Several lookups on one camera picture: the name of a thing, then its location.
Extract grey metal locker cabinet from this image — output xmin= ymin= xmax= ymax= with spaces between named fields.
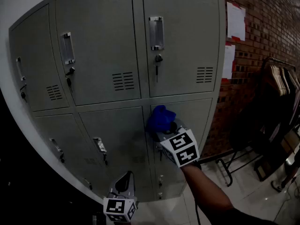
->
xmin=8 ymin=0 xmax=227 ymax=203

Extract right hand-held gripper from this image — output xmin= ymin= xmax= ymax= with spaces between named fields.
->
xmin=151 ymin=118 xmax=200 ymax=168

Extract blue cloth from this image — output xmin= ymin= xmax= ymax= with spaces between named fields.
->
xmin=146 ymin=105 xmax=177 ymax=133

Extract gray metal locker cabinet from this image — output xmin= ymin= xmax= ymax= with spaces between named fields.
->
xmin=9 ymin=0 xmax=221 ymax=201

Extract gray metal locker door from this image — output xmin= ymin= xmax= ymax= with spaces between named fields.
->
xmin=150 ymin=98 xmax=213 ymax=166

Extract black metal garment rack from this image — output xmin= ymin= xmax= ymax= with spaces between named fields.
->
xmin=215 ymin=57 xmax=300 ymax=187

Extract person's right forearm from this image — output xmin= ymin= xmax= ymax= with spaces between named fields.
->
xmin=180 ymin=160 xmax=235 ymax=222

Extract row of wooden hangers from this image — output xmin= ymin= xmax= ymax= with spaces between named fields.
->
xmin=268 ymin=64 xmax=300 ymax=97

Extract dark hanging clothes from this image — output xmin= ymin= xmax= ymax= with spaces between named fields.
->
xmin=229 ymin=88 xmax=300 ymax=154

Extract brown wooden board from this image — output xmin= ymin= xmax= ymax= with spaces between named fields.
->
xmin=281 ymin=130 xmax=300 ymax=154

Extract person's black sleeve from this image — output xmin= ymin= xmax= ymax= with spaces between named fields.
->
xmin=201 ymin=207 xmax=279 ymax=225

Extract white paper sheet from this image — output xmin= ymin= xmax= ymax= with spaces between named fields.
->
xmin=226 ymin=1 xmax=246 ymax=42
xmin=221 ymin=43 xmax=236 ymax=79

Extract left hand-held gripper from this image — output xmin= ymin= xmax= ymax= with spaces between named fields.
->
xmin=103 ymin=170 xmax=139 ymax=223

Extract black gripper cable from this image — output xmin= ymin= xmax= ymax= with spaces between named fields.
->
xmin=194 ymin=195 xmax=202 ymax=225

